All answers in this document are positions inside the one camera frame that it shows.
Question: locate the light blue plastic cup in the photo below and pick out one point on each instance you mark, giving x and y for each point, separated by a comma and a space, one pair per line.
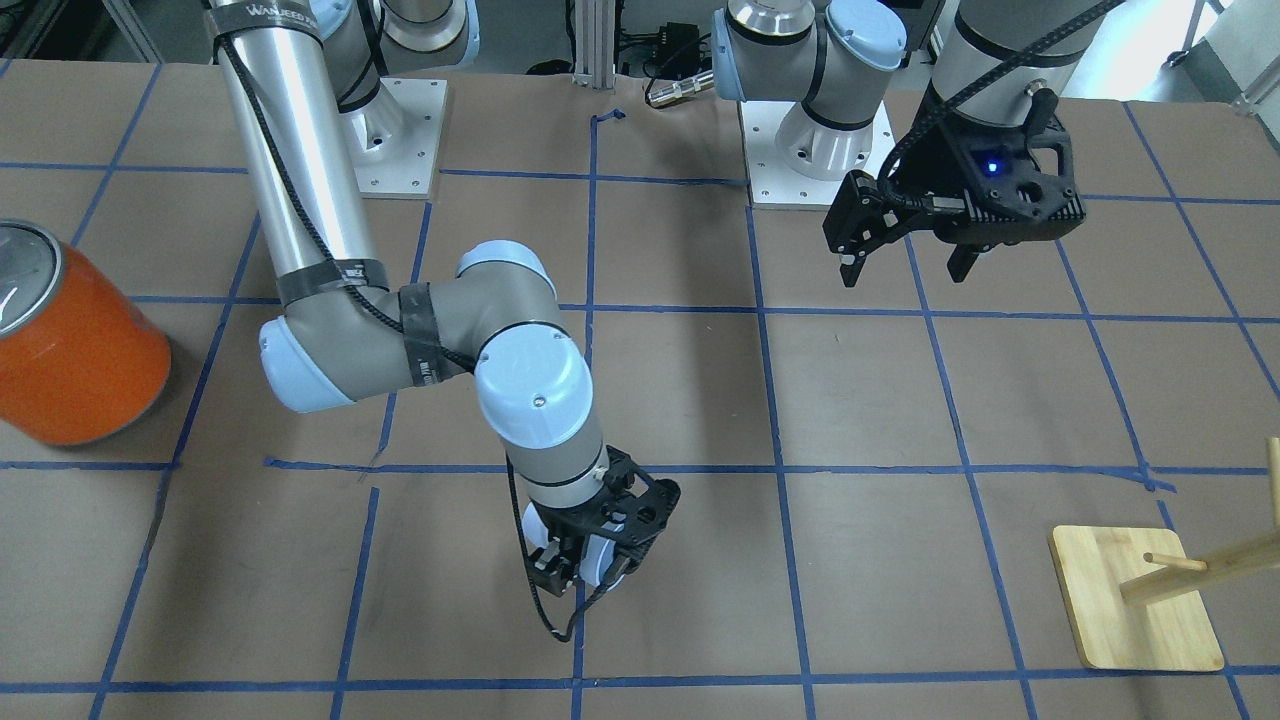
558, 564

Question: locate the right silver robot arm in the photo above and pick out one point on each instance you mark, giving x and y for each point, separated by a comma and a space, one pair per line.
308, 80

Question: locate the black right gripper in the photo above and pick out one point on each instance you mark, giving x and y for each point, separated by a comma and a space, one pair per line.
552, 572

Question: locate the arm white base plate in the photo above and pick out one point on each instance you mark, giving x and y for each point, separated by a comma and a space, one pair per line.
394, 139
796, 163

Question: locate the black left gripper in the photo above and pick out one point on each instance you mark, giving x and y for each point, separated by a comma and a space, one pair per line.
938, 160

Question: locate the wooden cup rack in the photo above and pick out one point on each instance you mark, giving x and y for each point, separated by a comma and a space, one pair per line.
1132, 596

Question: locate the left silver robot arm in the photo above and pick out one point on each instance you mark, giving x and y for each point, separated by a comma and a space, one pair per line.
837, 63

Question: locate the orange can with grey lid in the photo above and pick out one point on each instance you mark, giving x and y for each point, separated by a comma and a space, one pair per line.
79, 361

